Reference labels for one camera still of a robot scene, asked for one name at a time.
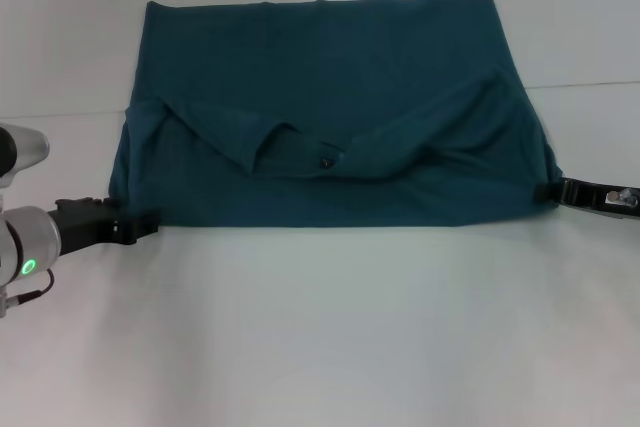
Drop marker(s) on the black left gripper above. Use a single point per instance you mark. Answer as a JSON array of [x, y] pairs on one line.
[[85, 224]]

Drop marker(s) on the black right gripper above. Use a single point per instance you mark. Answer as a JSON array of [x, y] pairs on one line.
[[600, 197]]

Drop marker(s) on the teal FREE print T-shirt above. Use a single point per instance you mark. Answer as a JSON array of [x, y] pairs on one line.
[[325, 97]]

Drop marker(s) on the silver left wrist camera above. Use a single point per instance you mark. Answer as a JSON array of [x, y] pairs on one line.
[[22, 149]]

